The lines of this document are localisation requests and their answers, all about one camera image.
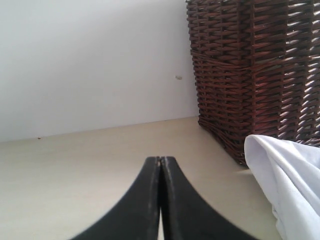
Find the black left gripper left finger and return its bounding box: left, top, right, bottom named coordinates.
left=74, top=156, right=161, bottom=240

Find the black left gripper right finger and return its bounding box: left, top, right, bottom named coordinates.
left=160, top=156, right=255, bottom=240

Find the white t-shirt with red lettering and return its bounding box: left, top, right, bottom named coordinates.
left=244, top=134, right=320, bottom=240

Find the dark brown wicker basket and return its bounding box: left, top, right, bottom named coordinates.
left=186, top=0, right=320, bottom=166

